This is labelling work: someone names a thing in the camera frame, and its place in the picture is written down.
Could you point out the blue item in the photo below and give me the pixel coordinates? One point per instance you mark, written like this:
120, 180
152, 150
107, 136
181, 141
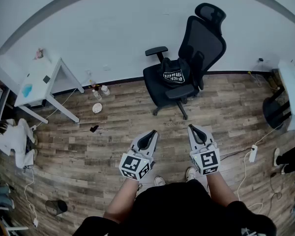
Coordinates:
27, 90

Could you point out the pink item on table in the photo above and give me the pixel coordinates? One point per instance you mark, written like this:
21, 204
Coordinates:
39, 53

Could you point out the white power strip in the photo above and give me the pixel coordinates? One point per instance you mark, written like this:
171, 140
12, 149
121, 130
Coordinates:
253, 153

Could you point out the person's left forearm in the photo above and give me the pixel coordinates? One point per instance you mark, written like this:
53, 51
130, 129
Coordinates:
123, 200

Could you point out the person's black clothing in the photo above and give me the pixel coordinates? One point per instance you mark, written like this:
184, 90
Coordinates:
177, 210

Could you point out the black bag with white print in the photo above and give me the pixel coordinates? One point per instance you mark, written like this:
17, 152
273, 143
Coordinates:
173, 76

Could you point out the black mesh office chair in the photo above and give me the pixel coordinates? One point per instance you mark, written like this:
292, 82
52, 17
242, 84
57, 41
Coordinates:
204, 40

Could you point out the small black object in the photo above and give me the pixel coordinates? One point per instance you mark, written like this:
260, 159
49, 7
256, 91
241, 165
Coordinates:
94, 128

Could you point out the person's left white shoe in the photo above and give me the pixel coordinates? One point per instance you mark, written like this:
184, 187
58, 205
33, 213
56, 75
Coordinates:
159, 181

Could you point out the clear plastic bottle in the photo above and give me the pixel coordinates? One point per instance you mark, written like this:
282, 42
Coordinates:
97, 95

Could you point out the black mesh wastebasket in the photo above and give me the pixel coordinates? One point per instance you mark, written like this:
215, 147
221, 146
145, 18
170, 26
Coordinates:
56, 207

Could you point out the black round stool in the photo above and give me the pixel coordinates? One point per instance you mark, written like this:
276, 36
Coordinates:
274, 112

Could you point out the person's white shoe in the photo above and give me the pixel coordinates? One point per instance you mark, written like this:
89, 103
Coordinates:
159, 181
191, 174

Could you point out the person's right forearm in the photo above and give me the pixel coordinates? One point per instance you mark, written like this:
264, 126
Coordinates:
218, 190

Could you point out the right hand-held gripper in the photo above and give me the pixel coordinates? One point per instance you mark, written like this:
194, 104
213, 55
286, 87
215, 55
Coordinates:
207, 161

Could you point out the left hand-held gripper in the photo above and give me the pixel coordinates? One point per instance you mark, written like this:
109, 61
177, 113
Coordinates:
135, 165

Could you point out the dark red bottle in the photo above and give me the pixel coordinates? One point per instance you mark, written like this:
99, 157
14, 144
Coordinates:
93, 83

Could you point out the small black square device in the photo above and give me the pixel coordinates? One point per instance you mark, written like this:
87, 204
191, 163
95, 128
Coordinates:
46, 79

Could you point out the person's right white shoe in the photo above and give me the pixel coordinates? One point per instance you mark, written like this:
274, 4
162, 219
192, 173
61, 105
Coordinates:
191, 174

